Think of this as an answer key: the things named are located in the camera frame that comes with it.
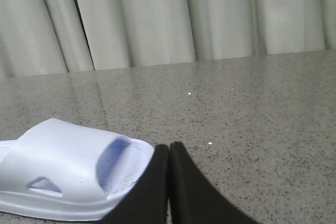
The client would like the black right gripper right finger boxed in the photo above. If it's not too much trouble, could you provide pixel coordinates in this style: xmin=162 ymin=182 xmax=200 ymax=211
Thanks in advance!
xmin=169 ymin=142 xmax=256 ymax=223

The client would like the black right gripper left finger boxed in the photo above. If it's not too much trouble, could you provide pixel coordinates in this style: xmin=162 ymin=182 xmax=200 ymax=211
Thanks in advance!
xmin=97 ymin=144 xmax=169 ymax=224

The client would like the white pleated curtain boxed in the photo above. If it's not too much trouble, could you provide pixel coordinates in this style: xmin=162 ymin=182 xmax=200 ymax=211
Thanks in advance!
xmin=1 ymin=0 xmax=335 ymax=77

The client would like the light blue right-side slipper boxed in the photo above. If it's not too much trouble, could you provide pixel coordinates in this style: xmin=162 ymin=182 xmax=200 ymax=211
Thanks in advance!
xmin=1 ymin=119 xmax=154 ymax=221

